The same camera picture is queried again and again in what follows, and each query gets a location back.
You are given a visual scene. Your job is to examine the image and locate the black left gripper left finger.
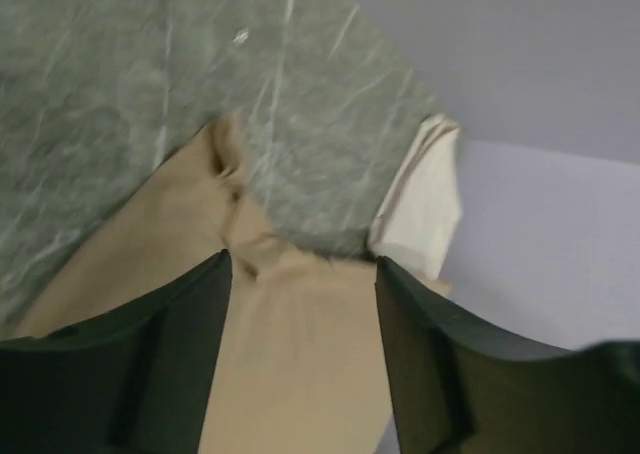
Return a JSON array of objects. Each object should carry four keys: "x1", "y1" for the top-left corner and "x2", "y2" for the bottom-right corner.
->
[{"x1": 1, "y1": 251, "x2": 232, "y2": 453}]

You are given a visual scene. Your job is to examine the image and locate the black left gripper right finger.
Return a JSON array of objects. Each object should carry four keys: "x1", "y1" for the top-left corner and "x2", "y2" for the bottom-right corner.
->
[{"x1": 375, "y1": 257, "x2": 639, "y2": 453}]

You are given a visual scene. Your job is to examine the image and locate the beige t shirt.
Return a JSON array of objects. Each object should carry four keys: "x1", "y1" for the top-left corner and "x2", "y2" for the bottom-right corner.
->
[{"x1": 15, "y1": 115, "x2": 392, "y2": 453}]

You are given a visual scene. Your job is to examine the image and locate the folded white t shirt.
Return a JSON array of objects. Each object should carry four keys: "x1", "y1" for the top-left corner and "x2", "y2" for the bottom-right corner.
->
[{"x1": 367, "y1": 114, "x2": 463, "y2": 280}]

